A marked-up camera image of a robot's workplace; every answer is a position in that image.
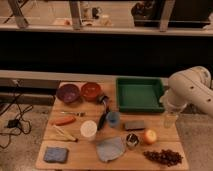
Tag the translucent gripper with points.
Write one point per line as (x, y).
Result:
(170, 119)

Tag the light blue towel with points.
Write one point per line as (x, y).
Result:
(110, 149)

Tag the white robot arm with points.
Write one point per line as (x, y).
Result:
(190, 86)

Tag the orange bowl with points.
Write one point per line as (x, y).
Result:
(90, 91)

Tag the purple bowl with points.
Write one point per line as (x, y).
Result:
(68, 93)

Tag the orange apple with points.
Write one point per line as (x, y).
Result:
(149, 137)

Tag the dark grey sponge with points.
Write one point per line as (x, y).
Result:
(134, 125)

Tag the bunch of dark grapes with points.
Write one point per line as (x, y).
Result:
(166, 157)

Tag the green plastic tray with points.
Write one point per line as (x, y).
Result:
(139, 95)

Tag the small metal can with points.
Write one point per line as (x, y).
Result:
(132, 140)

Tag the blue cup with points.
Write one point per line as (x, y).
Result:
(113, 119)

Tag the black dish brush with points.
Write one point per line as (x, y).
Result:
(105, 101)

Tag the white cup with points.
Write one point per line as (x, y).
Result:
(88, 130)

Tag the metal fork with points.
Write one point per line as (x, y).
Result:
(80, 114)

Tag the orange carrot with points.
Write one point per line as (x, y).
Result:
(63, 121)

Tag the blue sponge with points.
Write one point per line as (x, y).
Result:
(55, 155)

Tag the black power adapter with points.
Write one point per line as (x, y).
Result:
(13, 123)

